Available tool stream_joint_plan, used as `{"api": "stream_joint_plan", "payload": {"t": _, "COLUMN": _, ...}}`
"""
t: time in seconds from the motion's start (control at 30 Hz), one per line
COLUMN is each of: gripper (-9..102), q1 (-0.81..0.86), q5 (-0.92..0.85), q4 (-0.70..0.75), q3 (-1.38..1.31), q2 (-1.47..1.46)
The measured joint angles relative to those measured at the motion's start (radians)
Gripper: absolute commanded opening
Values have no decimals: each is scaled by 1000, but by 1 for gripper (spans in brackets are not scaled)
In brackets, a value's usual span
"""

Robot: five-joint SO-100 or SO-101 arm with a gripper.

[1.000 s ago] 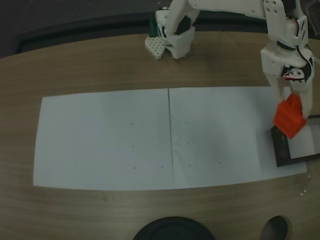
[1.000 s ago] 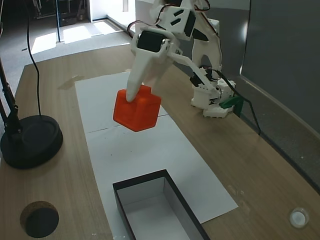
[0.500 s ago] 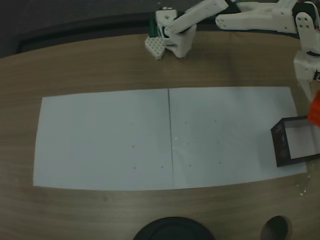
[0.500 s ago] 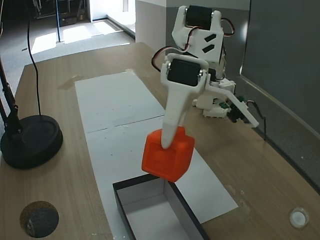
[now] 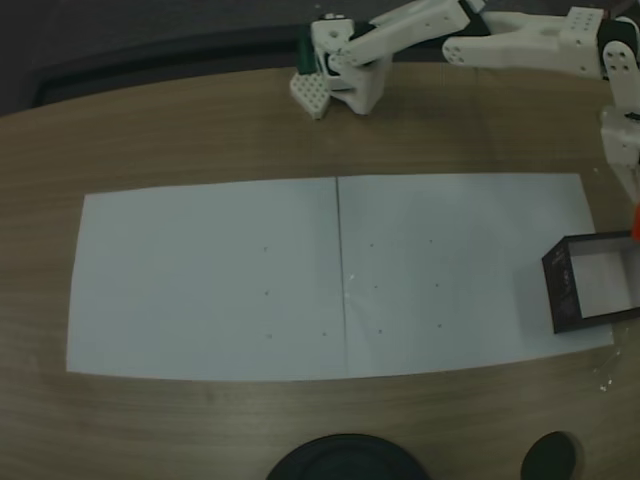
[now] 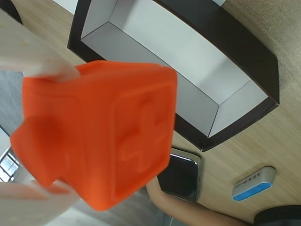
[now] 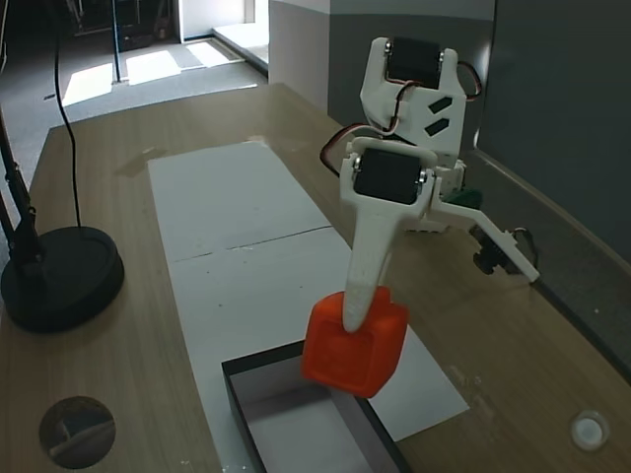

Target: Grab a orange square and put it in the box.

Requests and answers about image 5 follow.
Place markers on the white paper sheet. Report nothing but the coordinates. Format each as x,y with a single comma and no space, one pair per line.
450,225
200,280

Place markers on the black round object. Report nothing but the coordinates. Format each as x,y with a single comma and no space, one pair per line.
345,460

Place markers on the brown open box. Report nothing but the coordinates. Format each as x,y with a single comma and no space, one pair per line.
562,285

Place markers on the green table clamp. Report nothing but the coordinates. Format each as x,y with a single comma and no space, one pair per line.
306,55

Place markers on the orange cube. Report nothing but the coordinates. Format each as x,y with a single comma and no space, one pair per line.
636,225

